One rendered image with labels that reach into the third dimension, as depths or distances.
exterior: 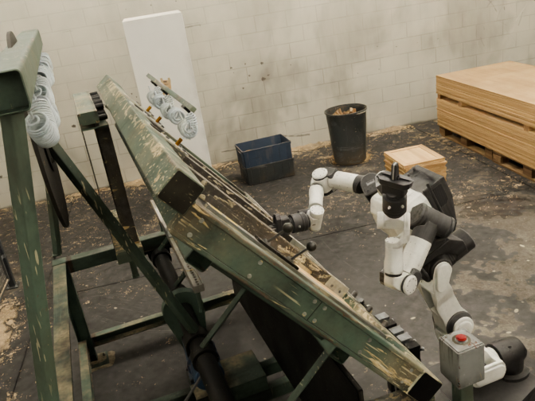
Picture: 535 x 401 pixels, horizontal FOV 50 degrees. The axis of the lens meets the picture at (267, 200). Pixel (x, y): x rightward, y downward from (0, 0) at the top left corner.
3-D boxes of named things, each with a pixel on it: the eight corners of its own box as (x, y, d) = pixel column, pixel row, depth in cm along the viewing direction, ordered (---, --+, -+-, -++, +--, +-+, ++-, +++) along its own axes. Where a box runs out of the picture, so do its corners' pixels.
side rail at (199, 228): (405, 393, 206) (425, 370, 206) (169, 233, 156) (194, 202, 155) (396, 383, 211) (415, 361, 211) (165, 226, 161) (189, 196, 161)
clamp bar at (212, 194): (341, 303, 258) (375, 262, 258) (130, 147, 204) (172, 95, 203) (331, 293, 267) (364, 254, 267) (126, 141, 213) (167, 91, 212)
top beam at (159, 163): (183, 217, 155) (206, 188, 155) (154, 196, 151) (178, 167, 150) (109, 97, 351) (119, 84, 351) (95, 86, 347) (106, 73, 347)
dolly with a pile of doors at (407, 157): (448, 196, 562) (447, 157, 547) (398, 207, 555) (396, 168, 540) (420, 177, 619) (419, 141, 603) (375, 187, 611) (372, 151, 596)
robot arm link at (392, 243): (384, 215, 209) (384, 248, 213) (410, 216, 207) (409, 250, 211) (385, 209, 215) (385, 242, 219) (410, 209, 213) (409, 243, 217)
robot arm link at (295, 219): (272, 236, 265) (296, 231, 269) (279, 243, 256) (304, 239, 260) (271, 211, 261) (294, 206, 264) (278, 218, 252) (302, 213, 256)
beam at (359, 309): (425, 406, 211) (444, 384, 211) (406, 394, 206) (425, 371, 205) (244, 212, 407) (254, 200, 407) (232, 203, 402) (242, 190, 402)
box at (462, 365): (485, 381, 219) (485, 343, 212) (458, 392, 216) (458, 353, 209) (465, 364, 229) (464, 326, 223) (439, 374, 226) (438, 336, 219)
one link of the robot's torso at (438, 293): (456, 313, 291) (431, 242, 271) (479, 331, 276) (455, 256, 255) (432, 328, 289) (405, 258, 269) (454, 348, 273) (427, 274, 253)
